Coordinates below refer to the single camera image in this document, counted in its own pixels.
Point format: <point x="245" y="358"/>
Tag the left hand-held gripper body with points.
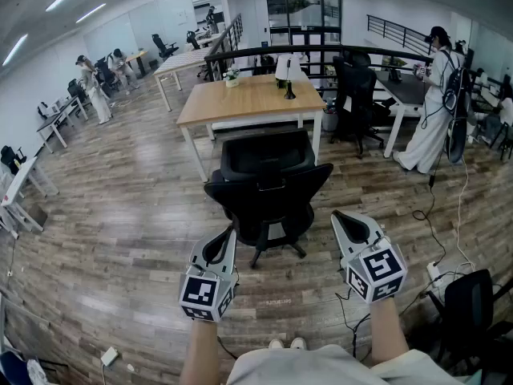
<point x="200" y="291"/>

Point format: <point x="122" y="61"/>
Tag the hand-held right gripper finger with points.
<point x="374" y="229"/>
<point x="340" y="239"/>

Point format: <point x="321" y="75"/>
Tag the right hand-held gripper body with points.
<point x="376" y="271"/>

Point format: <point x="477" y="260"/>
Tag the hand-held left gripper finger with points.
<point x="230" y="259"/>
<point x="197" y="251"/>

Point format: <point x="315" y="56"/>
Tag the black mesh office chair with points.
<point x="264" y="203"/>

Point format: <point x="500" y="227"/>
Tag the person's left forearm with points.
<point x="200" y="351"/>

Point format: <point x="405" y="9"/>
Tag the person's right forearm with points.
<point x="386" y="331"/>

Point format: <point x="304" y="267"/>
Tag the black office chair with tag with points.
<point x="352" y="90"/>

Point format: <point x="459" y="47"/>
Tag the white power strip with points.
<point x="433" y="272"/>

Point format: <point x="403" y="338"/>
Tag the person's left white shoe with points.
<point x="276" y="344"/>

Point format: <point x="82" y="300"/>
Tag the person's white shoe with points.
<point x="276" y="344"/>
<point x="297" y="343"/>

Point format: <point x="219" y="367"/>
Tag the person's right white shoe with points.
<point x="297" y="343"/>

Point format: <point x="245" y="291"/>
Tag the person's white shirt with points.
<point x="320" y="367"/>

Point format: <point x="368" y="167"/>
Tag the white power adapter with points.
<point x="109" y="356"/>

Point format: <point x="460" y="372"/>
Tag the grey waste bin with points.
<point x="329" y="122"/>

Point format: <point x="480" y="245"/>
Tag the dark top desk white legs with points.
<point x="405" y="86"/>
<point x="56" y="118"/>

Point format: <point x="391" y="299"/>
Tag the wooden desk with white legs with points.
<point x="240" y="102"/>

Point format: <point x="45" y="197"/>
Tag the small green potted plant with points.
<point x="280" y="83"/>

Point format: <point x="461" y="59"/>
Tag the white potted flower plant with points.
<point x="231" y="82"/>

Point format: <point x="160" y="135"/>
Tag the white shade table lamp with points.
<point x="287" y="68"/>

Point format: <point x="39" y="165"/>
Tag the black curved metal railing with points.
<point x="207" y="66"/>

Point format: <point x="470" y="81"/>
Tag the long patterned white table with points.
<point x="180" y="60"/>

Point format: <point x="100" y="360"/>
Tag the small yellow wooden desk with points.
<point x="138" y="56"/>

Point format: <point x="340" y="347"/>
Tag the black framed glass door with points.
<point x="304" y="34"/>

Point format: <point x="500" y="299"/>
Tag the black staircase railing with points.
<point x="368" y="21"/>

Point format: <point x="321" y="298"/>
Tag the white wall poster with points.
<point x="182" y="16"/>

